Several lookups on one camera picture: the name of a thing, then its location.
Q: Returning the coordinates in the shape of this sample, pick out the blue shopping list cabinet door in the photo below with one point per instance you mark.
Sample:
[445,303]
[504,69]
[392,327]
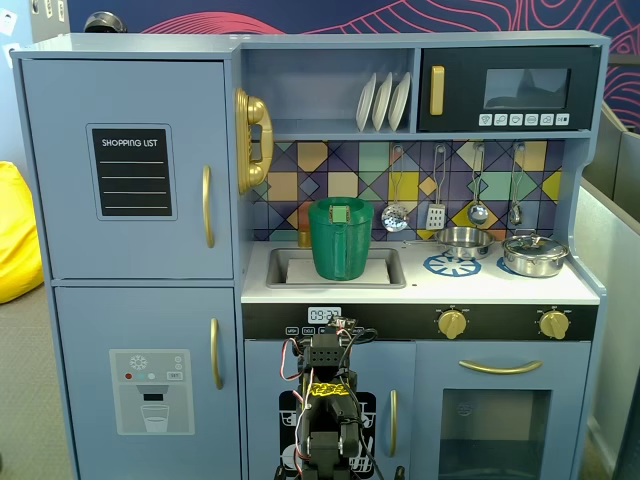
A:
[60,200]

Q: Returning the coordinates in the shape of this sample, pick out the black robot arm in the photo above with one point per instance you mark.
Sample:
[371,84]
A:
[325,445]

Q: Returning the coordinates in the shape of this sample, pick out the blue oven door with window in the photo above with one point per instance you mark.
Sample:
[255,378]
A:
[430,380]

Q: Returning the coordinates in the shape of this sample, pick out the blue dishwasher cabinet door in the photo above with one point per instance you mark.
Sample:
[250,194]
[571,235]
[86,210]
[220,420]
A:
[265,365]

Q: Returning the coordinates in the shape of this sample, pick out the blue ice dispenser fridge door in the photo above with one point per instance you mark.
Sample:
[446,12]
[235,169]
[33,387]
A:
[90,320]

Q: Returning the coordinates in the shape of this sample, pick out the grey cabinet with notes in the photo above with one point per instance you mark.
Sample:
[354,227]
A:
[40,25]

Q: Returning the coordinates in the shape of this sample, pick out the gold stove knob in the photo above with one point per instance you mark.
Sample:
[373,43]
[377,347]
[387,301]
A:
[452,324]
[553,325]

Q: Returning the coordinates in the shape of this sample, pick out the green plastic pitcher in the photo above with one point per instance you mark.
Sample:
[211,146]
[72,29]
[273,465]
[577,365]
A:
[360,245]

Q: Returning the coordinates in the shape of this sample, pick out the grey sink basin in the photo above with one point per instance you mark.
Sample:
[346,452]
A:
[280,270]

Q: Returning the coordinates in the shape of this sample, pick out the gold toy faucet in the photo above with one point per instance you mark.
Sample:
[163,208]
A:
[304,236]

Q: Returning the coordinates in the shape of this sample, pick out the steel slotted skimmer spoon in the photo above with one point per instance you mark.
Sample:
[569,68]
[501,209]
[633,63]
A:
[395,217]

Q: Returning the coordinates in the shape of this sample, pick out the steel slotted spatula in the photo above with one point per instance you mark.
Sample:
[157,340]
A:
[436,216]

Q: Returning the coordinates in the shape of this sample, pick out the steel ladle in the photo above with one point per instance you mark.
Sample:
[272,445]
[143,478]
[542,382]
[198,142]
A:
[477,214]

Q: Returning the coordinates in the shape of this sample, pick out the steel pot with lid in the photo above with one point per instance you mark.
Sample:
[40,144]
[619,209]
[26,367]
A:
[532,260]

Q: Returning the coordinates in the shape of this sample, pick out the steel small whisk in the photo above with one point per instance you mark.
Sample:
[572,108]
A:
[516,215]

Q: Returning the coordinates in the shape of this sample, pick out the white toy plate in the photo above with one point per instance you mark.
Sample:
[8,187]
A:
[382,102]
[400,100]
[365,102]

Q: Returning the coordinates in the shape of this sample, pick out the grey desk divider panel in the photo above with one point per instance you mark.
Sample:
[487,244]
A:
[600,300]

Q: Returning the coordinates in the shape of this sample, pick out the black toy microwave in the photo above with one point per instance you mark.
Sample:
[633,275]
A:
[460,100]

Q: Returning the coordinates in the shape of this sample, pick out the gold toy telephone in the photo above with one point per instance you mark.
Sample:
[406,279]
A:
[250,107]

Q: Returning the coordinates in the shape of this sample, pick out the dark grey partition panel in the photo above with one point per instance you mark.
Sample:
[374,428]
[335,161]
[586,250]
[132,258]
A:
[612,150]

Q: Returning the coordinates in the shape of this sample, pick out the blue toy kitchen body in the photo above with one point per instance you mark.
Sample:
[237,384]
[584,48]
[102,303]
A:
[150,47]

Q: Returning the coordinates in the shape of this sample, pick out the yellow beanbag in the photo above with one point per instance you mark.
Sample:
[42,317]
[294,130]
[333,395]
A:
[15,240]

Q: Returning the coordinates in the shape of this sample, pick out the black round helmet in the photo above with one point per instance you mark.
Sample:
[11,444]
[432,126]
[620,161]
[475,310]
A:
[102,22]

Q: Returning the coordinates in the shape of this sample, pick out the small wrist camera board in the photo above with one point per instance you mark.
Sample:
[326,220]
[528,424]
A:
[345,324]

